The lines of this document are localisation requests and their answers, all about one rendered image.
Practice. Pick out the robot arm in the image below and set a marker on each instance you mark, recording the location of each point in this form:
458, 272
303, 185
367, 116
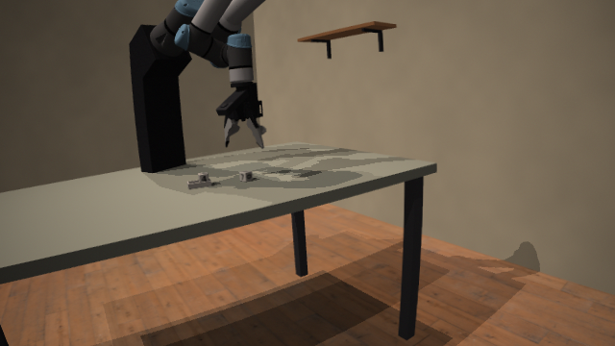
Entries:
204, 35

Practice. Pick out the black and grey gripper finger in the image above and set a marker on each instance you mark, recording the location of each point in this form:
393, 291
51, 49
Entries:
230, 128
257, 129

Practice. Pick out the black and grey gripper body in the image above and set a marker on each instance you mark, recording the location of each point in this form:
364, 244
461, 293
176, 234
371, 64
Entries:
250, 101

